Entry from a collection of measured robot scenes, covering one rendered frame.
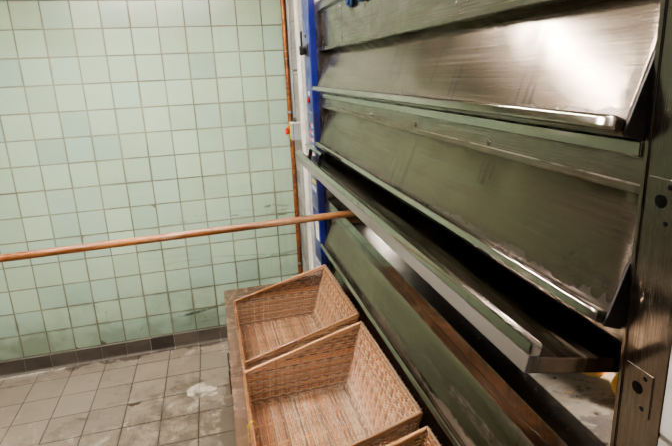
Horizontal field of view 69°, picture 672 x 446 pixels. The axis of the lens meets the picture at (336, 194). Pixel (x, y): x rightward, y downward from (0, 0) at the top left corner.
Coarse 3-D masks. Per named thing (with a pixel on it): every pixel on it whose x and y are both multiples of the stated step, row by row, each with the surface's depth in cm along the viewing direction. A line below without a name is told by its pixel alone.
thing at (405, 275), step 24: (360, 240) 190; (384, 264) 164; (408, 288) 145; (432, 288) 140; (432, 312) 129; (456, 312) 126; (456, 336) 117; (480, 336) 114; (480, 360) 107; (504, 360) 104; (504, 384) 98; (528, 384) 96; (528, 408) 91; (552, 408) 89; (552, 432) 84; (576, 432) 83
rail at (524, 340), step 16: (304, 160) 212; (352, 192) 147; (368, 208) 129; (384, 224) 117; (400, 240) 107; (416, 256) 99; (432, 256) 95; (448, 272) 87; (464, 288) 81; (480, 304) 76; (496, 320) 72; (512, 320) 70; (512, 336) 68; (528, 336) 66; (528, 352) 64
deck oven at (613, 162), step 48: (336, 96) 202; (480, 144) 98; (528, 144) 83; (576, 144) 71; (624, 144) 63; (624, 336) 67; (480, 384) 108; (624, 384) 67; (528, 432) 91; (624, 432) 69
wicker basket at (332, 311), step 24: (288, 288) 242; (312, 288) 246; (336, 288) 222; (240, 312) 238; (264, 312) 242; (288, 312) 246; (312, 312) 249; (336, 312) 217; (240, 336) 204; (264, 336) 231; (288, 336) 230; (312, 336) 191; (264, 360) 211
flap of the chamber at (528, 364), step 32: (384, 192) 167; (416, 224) 128; (448, 256) 104; (480, 256) 108; (448, 288) 86; (480, 288) 87; (512, 288) 90; (480, 320) 75; (544, 320) 77; (576, 320) 79; (512, 352) 67; (544, 352) 66; (576, 352) 68; (608, 352) 69
